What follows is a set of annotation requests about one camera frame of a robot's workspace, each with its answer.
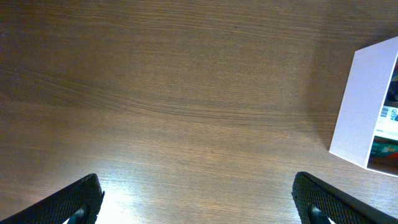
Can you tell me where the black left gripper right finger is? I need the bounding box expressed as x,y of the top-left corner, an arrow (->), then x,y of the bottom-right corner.
292,172 -> 397,224

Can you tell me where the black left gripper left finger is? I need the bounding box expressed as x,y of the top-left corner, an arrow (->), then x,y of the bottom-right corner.
1,174 -> 104,224

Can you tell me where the green red toothpaste tube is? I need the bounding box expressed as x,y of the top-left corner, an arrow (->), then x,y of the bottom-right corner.
370,142 -> 397,159

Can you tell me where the green white soap box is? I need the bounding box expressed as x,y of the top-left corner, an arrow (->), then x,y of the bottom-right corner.
374,106 -> 397,141

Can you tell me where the white cardboard box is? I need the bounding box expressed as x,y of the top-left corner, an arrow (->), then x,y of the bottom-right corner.
329,37 -> 397,177

